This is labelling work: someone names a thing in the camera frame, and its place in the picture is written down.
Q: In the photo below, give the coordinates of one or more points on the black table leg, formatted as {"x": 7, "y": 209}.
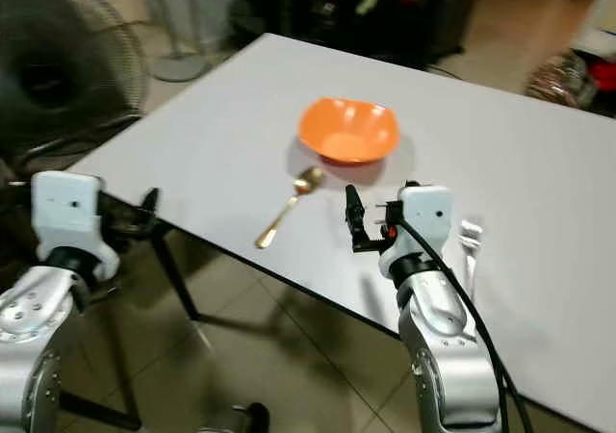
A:
{"x": 179, "y": 277}

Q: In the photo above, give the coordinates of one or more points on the black bags pile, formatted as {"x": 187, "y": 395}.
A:
{"x": 356, "y": 19}

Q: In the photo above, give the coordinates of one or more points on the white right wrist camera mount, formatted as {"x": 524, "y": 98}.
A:
{"x": 426, "y": 212}

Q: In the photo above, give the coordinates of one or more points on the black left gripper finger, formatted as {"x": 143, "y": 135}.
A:
{"x": 150, "y": 202}

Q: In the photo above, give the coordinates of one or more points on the grey round stand base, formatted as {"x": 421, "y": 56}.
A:
{"x": 181, "y": 65}

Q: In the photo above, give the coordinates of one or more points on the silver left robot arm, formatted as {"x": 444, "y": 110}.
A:
{"x": 31, "y": 329}

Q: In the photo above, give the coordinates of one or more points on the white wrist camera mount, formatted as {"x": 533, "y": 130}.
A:
{"x": 426, "y": 212}
{"x": 65, "y": 212}

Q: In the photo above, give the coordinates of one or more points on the orange bowl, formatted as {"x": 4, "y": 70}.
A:
{"x": 348, "y": 128}

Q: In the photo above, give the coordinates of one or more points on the gold metal spoon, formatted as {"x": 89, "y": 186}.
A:
{"x": 291, "y": 205}

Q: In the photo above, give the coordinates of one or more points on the patterned brown bag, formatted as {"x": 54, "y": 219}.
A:
{"x": 563, "y": 82}

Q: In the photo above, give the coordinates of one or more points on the white plastic fork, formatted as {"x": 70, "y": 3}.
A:
{"x": 471, "y": 241}

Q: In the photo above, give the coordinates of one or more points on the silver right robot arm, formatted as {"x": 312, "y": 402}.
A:
{"x": 438, "y": 337}

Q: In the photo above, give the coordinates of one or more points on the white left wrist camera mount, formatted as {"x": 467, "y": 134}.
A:
{"x": 65, "y": 212}

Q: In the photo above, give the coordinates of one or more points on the black standing fan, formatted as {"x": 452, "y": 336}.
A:
{"x": 72, "y": 67}

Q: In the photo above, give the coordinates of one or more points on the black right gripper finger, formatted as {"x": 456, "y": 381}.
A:
{"x": 410, "y": 187}
{"x": 355, "y": 214}

